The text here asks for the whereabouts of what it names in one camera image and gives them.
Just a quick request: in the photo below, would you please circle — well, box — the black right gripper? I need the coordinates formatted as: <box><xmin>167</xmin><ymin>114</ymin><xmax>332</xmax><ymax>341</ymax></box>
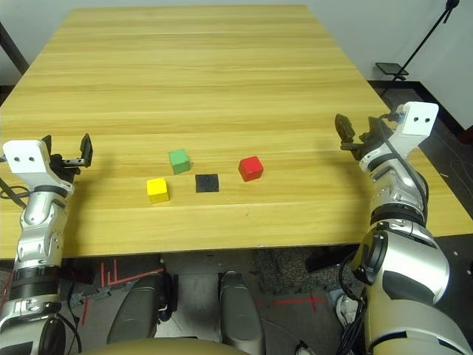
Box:
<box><xmin>334</xmin><ymin>113</ymin><xmax>389</xmax><ymax>160</ymax></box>

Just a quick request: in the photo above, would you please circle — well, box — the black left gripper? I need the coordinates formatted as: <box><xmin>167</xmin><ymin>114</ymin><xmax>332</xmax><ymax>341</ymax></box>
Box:
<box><xmin>41</xmin><ymin>133</ymin><xmax>93</xmax><ymax>182</ymax></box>

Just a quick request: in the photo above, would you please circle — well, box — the yellow wooden block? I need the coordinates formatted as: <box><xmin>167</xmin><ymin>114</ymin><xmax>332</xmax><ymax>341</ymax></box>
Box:
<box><xmin>146</xmin><ymin>177</ymin><xmax>171</xmax><ymax>205</ymax></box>

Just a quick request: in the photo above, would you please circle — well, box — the green wooden block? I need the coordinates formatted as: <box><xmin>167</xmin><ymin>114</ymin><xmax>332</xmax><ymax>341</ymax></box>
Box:
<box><xmin>168</xmin><ymin>149</ymin><xmax>191</xmax><ymax>175</ymax></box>

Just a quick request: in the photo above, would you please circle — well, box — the red wooden block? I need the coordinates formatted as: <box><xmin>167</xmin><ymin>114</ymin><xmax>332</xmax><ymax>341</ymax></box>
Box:
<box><xmin>238</xmin><ymin>155</ymin><xmax>265</xmax><ymax>183</ymax></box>

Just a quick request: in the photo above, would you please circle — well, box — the black tray on stand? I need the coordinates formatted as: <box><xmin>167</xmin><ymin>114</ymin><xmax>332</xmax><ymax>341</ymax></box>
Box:
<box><xmin>375</xmin><ymin>61</ymin><xmax>409</xmax><ymax>77</ymax></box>

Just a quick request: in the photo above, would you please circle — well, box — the black tripod stand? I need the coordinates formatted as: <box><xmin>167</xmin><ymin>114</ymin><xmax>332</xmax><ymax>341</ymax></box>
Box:
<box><xmin>383</xmin><ymin>0</ymin><xmax>461</xmax><ymax>98</ymax></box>

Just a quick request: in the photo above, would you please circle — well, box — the black square pad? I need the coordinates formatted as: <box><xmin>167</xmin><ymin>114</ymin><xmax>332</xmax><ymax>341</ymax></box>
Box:
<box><xmin>194</xmin><ymin>173</ymin><xmax>221</xmax><ymax>194</ymax></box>

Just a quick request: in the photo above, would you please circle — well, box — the dark speckled floor mat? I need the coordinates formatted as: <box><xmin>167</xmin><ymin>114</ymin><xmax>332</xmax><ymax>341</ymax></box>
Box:
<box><xmin>253</xmin><ymin>246</ymin><xmax>358</xmax><ymax>297</ymax></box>

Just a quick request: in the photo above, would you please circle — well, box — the grey robot left leg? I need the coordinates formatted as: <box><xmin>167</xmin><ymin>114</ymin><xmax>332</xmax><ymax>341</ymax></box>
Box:
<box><xmin>106</xmin><ymin>274</ymin><xmax>174</xmax><ymax>345</ymax></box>

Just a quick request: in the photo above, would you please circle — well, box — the grey robot leg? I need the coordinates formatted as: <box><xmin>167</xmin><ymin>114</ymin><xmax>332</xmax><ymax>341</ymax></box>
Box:
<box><xmin>106</xmin><ymin>274</ymin><xmax>174</xmax><ymax>345</ymax></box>
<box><xmin>219</xmin><ymin>271</ymin><xmax>266</xmax><ymax>355</ymax></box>

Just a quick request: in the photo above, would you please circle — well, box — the white sneaker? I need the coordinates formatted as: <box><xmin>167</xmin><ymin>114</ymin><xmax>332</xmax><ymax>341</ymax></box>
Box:
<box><xmin>333</xmin><ymin>294</ymin><xmax>356</xmax><ymax>327</ymax></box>

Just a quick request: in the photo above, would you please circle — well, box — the grey robot right leg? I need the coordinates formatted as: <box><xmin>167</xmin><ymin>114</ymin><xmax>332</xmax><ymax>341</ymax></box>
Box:
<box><xmin>219</xmin><ymin>271</ymin><xmax>266</xmax><ymax>355</ymax></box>

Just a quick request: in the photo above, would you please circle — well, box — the tan robot torso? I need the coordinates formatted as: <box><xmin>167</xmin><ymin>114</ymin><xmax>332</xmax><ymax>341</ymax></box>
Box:
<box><xmin>79</xmin><ymin>335</ymin><xmax>237</xmax><ymax>355</ymax></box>

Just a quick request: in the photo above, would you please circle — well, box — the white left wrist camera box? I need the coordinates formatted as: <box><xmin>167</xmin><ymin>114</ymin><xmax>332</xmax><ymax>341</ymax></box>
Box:
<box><xmin>2</xmin><ymin>139</ymin><xmax>74</xmax><ymax>194</ymax></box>

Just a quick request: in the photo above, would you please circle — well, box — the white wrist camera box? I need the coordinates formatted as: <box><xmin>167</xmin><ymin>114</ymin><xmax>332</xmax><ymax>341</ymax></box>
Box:
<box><xmin>2</xmin><ymin>139</ymin><xmax>74</xmax><ymax>194</ymax></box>
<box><xmin>389</xmin><ymin>102</ymin><xmax>440</xmax><ymax>158</ymax></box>

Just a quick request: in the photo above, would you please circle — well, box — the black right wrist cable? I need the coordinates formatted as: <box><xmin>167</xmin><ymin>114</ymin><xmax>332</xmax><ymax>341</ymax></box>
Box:
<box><xmin>376</xmin><ymin>110</ymin><xmax>429</xmax><ymax>223</ymax></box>

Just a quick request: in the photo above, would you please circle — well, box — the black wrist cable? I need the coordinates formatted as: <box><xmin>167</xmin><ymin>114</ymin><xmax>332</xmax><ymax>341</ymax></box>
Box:
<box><xmin>0</xmin><ymin>176</ymin><xmax>33</xmax><ymax>209</ymax></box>
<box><xmin>376</xmin><ymin>110</ymin><xmax>429</xmax><ymax>223</ymax></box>

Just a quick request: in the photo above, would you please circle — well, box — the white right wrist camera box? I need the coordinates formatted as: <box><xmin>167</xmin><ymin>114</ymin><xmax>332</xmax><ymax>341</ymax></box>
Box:
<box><xmin>389</xmin><ymin>102</ymin><xmax>440</xmax><ymax>158</ymax></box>

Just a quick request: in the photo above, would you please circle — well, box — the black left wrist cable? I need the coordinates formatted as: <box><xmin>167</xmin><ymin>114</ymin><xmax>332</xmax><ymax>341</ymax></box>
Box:
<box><xmin>0</xmin><ymin>176</ymin><xmax>33</xmax><ymax>209</ymax></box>

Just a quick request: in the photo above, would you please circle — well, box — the black cable bundle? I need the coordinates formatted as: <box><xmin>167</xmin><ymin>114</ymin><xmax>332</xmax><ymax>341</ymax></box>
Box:
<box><xmin>336</xmin><ymin>251</ymin><xmax>372</xmax><ymax>355</ymax></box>

